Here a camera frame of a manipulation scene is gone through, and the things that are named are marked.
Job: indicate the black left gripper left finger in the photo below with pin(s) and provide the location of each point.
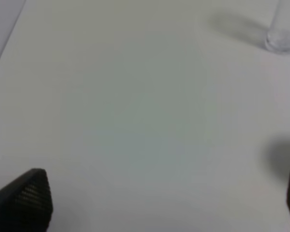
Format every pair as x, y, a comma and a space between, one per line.
26, 203

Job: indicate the tall clear glass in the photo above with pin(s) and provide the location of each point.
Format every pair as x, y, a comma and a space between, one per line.
277, 38

